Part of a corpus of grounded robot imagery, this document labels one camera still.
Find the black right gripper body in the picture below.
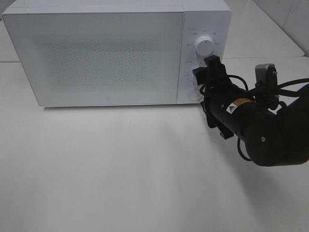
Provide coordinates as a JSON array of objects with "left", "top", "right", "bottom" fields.
[{"left": 199, "top": 70, "right": 238, "bottom": 140}]

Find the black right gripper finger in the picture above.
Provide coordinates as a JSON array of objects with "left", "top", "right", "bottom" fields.
[
  {"left": 204, "top": 55, "right": 226, "bottom": 74},
  {"left": 193, "top": 67, "right": 208, "bottom": 85}
]

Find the white upper power knob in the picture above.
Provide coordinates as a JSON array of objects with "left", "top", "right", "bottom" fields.
[{"left": 195, "top": 35, "right": 214, "bottom": 57}]

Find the round door release button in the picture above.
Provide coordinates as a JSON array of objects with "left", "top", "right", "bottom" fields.
[{"left": 188, "top": 89, "right": 202, "bottom": 101}]

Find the white microwave oven body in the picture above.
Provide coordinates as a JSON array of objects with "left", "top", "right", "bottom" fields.
[{"left": 1, "top": 0, "right": 232, "bottom": 106}]

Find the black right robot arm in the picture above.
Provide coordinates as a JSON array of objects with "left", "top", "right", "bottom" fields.
[{"left": 193, "top": 55, "right": 309, "bottom": 167}]

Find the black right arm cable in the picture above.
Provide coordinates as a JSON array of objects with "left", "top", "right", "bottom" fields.
[{"left": 199, "top": 70, "right": 309, "bottom": 162}]

